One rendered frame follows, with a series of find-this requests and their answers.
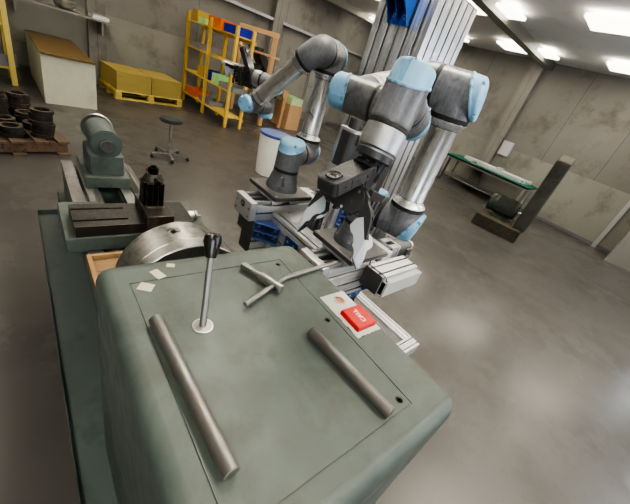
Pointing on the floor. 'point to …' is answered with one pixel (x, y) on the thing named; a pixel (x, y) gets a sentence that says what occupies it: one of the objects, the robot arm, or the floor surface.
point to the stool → (169, 138)
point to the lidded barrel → (269, 139)
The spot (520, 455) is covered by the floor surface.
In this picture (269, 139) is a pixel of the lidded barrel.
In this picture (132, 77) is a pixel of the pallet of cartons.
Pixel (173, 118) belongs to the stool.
